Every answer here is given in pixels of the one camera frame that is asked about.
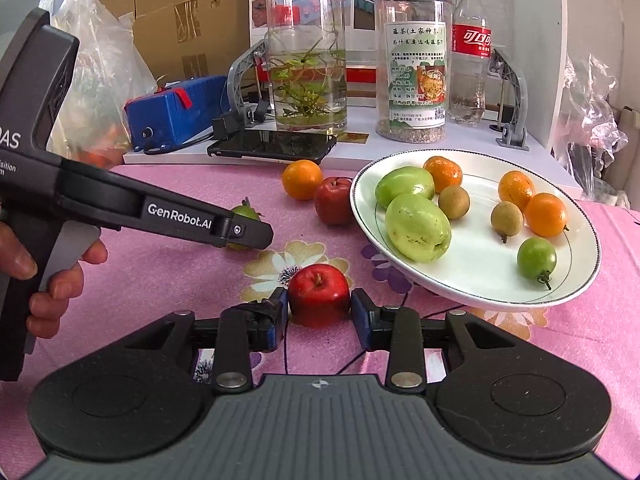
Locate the small green tomato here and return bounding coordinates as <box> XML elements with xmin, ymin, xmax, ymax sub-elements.
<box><xmin>227</xmin><ymin>196</ymin><xmax>262</xmax><ymax>252</ymax></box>

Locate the orange mandarin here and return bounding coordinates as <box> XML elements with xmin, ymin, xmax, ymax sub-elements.
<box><xmin>498</xmin><ymin>170</ymin><xmax>536</xmax><ymax>212</ymax></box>
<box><xmin>423</xmin><ymin>156</ymin><xmax>463</xmax><ymax>194</ymax></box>
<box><xmin>281</xmin><ymin>159</ymin><xmax>323</xmax><ymax>200</ymax></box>

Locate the red apple back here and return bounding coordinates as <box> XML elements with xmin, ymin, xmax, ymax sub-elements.
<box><xmin>314</xmin><ymin>177</ymin><xmax>352</xmax><ymax>226</ymax></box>

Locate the red apple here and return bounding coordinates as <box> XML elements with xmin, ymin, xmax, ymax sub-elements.
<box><xmin>288</xmin><ymin>263</ymin><xmax>350</xmax><ymax>328</ymax></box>
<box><xmin>314</xmin><ymin>177</ymin><xmax>352</xmax><ymax>226</ymax></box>

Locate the red apple front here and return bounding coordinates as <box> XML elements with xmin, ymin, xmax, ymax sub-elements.
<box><xmin>288</xmin><ymin>263</ymin><xmax>350</xmax><ymax>328</ymax></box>

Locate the green tomato with stem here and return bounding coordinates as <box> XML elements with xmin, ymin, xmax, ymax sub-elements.
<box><xmin>516</xmin><ymin>236</ymin><xmax>558</xmax><ymax>289</ymax></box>

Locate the oblong green fruit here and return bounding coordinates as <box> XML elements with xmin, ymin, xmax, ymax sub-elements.
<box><xmin>375</xmin><ymin>166</ymin><xmax>435</xmax><ymax>209</ymax></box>

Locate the big green fruit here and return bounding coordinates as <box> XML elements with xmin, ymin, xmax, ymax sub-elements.
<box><xmin>385</xmin><ymin>194</ymin><xmax>451</xmax><ymax>263</ymax></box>

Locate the small brownish fruit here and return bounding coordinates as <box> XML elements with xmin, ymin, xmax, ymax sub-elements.
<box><xmin>490</xmin><ymin>202</ymin><xmax>524</xmax><ymax>243</ymax></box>
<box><xmin>438</xmin><ymin>185</ymin><xmax>470</xmax><ymax>220</ymax></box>

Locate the orange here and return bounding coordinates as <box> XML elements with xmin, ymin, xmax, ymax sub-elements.
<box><xmin>524</xmin><ymin>193</ymin><xmax>567</xmax><ymax>238</ymax></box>

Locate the person's left hand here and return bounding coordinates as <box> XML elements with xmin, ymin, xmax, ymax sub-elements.
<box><xmin>0</xmin><ymin>221</ymin><xmax>109</xmax><ymax>340</ymax></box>

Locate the pink floral tablecloth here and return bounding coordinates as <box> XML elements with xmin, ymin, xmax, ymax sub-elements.
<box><xmin>1</xmin><ymin>166</ymin><xmax>639</xmax><ymax>479</ymax></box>

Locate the plastic bag with groceries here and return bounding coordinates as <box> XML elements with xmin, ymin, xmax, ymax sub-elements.
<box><xmin>39</xmin><ymin>0</ymin><xmax>156</xmax><ymax>169</ymax></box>

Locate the black smartphone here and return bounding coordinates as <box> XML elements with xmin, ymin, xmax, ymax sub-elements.
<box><xmin>207</xmin><ymin>130</ymin><xmax>336</xmax><ymax>165</ymax></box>

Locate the blue device box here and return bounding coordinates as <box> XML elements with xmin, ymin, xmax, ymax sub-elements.
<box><xmin>124</xmin><ymin>75</ymin><xmax>230</xmax><ymax>152</ymax></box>

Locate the white plate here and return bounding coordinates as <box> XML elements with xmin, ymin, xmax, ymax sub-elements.
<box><xmin>350</xmin><ymin>148</ymin><xmax>602</xmax><ymax>311</ymax></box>

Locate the white platform board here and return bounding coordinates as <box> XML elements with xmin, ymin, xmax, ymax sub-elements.
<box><xmin>124</xmin><ymin>106</ymin><xmax>582</xmax><ymax>198</ymax></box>

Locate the cardboard box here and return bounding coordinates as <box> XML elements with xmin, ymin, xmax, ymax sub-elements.
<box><xmin>99</xmin><ymin>0</ymin><xmax>250</xmax><ymax>84</ymax></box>

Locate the glass vase with plant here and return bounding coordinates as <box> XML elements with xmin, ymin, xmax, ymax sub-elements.
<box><xmin>266</xmin><ymin>0</ymin><xmax>347</xmax><ymax>136</ymax></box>

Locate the clear labelled plastic jar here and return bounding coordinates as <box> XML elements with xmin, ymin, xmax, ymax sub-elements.
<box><xmin>374</xmin><ymin>0</ymin><xmax>452</xmax><ymax>144</ymax></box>

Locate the crumpled clear plastic bag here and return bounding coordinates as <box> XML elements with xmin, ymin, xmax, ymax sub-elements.
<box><xmin>552</xmin><ymin>55</ymin><xmax>628</xmax><ymax>204</ymax></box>

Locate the cola bottle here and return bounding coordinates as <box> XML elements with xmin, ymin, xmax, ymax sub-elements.
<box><xmin>448</xmin><ymin>0</ymin><xmax>492</xmax><ymax>127</ymax></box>

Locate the white shelf unit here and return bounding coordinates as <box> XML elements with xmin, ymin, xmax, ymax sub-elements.
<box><xmin>483</xmin><ymin>0</ymin><xmax>639</xmax><ymax>207</ymax></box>

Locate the grey left bracket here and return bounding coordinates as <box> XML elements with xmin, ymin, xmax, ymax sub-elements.
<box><xmin>211</xmin><ymin>39</ymin><xmax>271</xmax><ymax>139</ymax></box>

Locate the grey bracket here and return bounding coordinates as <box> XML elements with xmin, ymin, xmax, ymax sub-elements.
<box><xmin>211</xmin><ymin>39</ymin><xmax>271</xmax><ymax>139</ymax></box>
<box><xmin>488</xmin><ymin>48</ymin><xmax>529</xmax><ymax>151</ymax></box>

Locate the grey right bracket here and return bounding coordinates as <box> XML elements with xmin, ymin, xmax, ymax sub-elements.
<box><xmin>488</xmin><ymin>48</ymin><xmax>529</xmax><ymax>151</ymax></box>

